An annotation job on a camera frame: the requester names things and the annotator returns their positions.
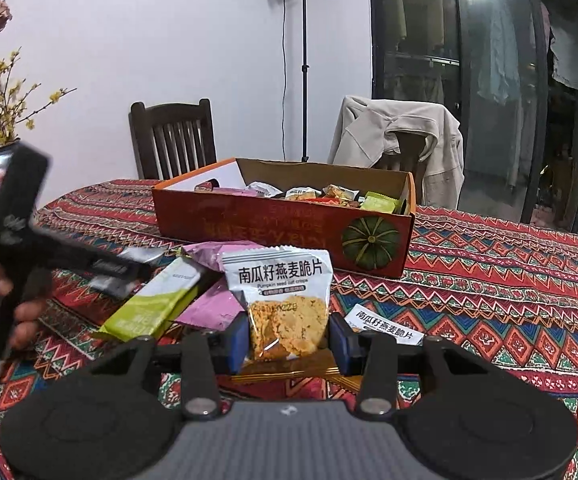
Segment gold snack packet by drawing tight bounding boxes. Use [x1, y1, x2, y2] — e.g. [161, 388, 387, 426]
[228, 349, 366, 394]

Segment pink snack packet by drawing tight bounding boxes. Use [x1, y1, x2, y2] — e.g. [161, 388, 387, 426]
[175, 279, 248, 332]
[182, 240, 276, 272]

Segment silver white snack packet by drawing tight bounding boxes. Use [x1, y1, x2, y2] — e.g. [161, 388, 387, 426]
[90, 246, 166, 297]

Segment jacket-draped wooden chair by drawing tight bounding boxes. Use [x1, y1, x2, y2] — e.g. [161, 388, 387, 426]
[375, 132, 431, 187]

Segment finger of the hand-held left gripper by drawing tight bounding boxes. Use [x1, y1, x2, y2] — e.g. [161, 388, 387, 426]
[33, 226, 153, 287]

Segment white hanging garment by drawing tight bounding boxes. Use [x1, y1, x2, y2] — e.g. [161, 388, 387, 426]
[548, 9, 578, 92]

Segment white printed-back snack packet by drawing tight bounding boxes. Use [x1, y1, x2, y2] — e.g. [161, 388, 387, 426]
[245, 180, 284, 199]

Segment studio light on stand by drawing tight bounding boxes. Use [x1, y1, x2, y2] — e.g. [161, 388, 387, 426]
[274, 0, 316, 164]

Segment long green white snack packet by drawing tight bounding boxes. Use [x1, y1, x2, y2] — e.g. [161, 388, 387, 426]
[98, 256, 206, 342]

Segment glass sliding door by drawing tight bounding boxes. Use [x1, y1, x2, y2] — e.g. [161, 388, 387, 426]
[368, 0, 578, 237]

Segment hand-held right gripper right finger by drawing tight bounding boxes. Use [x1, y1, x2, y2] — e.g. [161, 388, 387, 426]
[329, 312, 484, 418]

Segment yellow blossom branches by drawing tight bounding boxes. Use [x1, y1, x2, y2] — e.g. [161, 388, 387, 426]
[0, 49, 78, 147]

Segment short green white snack packet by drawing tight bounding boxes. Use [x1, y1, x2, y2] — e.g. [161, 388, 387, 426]
[359, 192, 404, 214]

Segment pale blue hanging garment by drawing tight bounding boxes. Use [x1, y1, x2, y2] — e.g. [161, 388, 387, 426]
[478, 4, 523, 107]

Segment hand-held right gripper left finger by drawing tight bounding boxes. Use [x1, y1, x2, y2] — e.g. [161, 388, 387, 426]
[92, 315, 250, 421]

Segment person's left hand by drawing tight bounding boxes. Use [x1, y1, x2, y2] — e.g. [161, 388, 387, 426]
[0, 256, 48, 352]

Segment dark wooden chair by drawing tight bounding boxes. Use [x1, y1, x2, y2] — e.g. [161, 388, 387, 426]
[129, 98, 218, 182]

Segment beige jacket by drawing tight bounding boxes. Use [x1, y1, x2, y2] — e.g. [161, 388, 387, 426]
[328, 95, 466, 209]

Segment orange cardboard box pumpkin print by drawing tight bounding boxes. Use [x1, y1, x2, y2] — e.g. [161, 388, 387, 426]
[151, 157, 416, 280]

